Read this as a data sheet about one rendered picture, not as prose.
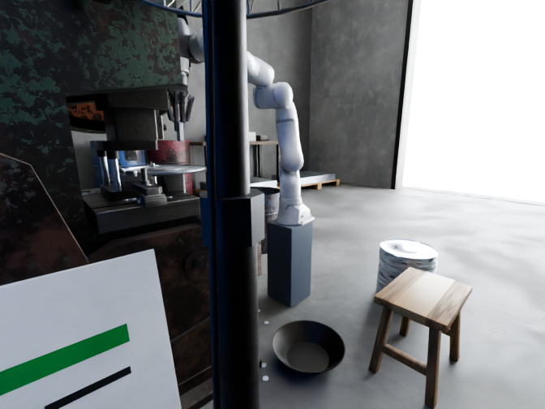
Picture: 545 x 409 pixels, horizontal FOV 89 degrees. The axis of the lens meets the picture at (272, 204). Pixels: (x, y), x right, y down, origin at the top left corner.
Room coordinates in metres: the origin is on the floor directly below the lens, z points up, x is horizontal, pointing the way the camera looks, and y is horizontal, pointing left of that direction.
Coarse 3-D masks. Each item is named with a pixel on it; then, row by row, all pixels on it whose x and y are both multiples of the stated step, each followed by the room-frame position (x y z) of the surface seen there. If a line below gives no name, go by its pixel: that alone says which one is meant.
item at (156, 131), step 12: (108, 108) 0.94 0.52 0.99; (120, 108) 0.91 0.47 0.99; (132, 108) 0.93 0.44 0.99; (108, 120) 0.95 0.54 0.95; (120, 120) 0.90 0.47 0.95; (132, 120) 0.93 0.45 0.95; (144, 120) 0.95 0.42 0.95; (156, 120) 0.98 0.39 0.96; (108, 132) 0.97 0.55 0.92; (120, 132) 0.90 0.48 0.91; (132, 132) 0.92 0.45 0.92; (144, 132) 0.95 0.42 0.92; (156, 132) 0.97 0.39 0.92
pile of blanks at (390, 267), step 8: (384, 256) 1.41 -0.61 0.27; (392, 256) 1.36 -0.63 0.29; (384, 264) 1.41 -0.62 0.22; (392, 264) 1.36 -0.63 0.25; (400, 264) 1.33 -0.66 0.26; (408, 264) 1.31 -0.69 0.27; (416, 264) 1.30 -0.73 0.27; (424, 264) 1.30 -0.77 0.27; (432, 264) 1.32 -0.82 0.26; (384, 272) 1.40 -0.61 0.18; (392, 272) 1.36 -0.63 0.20; (400, 272) 1.33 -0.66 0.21; (432, 272) 1.32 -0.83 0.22; (384, 280) 1.39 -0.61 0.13; (392, 280) 1.36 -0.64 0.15; (376, 288) 1.47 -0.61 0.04
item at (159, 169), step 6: (132, 168) 1.09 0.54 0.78; (138, 168) 1.11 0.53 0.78; (150, 168) 1.05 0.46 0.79; (156, 168) 1.05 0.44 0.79; (162, 168) 1.04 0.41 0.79; (168, 168) 1.04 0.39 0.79; (174, 168) 1.04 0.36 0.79; (180, 168) 1.05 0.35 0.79; (186, 168) 1.10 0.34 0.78; (192, 168) 1.10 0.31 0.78; (198, 168) 1.10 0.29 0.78; (204, 168) 1.08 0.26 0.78
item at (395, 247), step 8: (384, 240) 1.56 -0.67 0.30; (392, 240) 1.57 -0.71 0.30; (400, 240) 1.57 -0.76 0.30; (408, 240) 1.57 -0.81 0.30; (384, 248) 1.44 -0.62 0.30; (392, 248) 1.44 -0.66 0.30; (400, 248) 1.43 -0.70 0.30; (408, 248) 1.43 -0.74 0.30; (416, 248) 1.43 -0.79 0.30; (424, 248) 1.44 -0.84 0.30; (432, 248) 1.44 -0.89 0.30; (400, 256) 1.33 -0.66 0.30; (408, 256) 1.33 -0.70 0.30; (416, 256) 1.33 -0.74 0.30; (424, 256) 1.33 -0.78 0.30; (432, 256) 1.33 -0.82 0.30
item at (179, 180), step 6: (156, 174) 0.97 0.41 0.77; (162, 174) 0.98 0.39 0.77; (168, 174) 1.00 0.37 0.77; (174, 174) 1.03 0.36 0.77; (180, 174) 1.05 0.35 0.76; (162, 180) 1.02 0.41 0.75; (168, 180) 1.01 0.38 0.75; (174, 180) 1.03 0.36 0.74; (180, 180) 1.04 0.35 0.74; (162, 186) 1.03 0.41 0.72; (168, 186) 1.01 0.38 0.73; (174, 186) 1.03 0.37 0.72; (180, 186) 1.04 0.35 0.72
